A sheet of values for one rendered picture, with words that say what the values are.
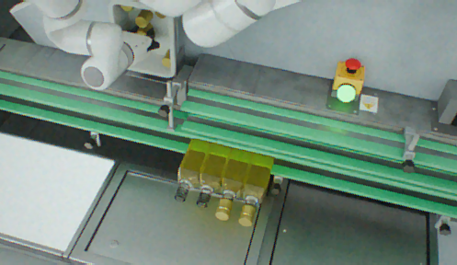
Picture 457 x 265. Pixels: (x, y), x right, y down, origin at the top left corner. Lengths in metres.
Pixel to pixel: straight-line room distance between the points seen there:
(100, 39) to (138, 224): 0.53
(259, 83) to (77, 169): 0.59
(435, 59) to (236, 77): 0.50
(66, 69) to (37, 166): 0.30
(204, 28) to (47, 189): 0.78
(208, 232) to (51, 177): 0.49
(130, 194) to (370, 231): 0.69
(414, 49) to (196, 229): 0.72
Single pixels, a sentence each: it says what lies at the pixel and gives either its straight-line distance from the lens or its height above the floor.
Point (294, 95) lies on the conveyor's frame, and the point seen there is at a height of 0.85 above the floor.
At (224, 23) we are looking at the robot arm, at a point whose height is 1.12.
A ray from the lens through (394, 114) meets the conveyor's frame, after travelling 1.29.
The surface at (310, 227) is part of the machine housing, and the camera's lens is 1.39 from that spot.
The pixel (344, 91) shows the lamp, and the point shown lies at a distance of 1.23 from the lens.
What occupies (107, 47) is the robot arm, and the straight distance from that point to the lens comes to 1.05.
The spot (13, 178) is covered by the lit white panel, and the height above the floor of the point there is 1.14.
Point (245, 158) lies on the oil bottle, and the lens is 1.26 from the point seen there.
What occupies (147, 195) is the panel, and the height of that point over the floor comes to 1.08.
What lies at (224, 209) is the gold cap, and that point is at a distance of 1.17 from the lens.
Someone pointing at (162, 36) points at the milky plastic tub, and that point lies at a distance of 1.36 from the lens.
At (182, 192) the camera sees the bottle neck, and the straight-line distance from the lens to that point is 1.21.
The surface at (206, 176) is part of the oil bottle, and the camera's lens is 1.22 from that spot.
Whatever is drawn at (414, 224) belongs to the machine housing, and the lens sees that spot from 1.49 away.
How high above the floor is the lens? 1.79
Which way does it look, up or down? 41 degrees down
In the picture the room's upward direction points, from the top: 160 degrees counter-clockwise
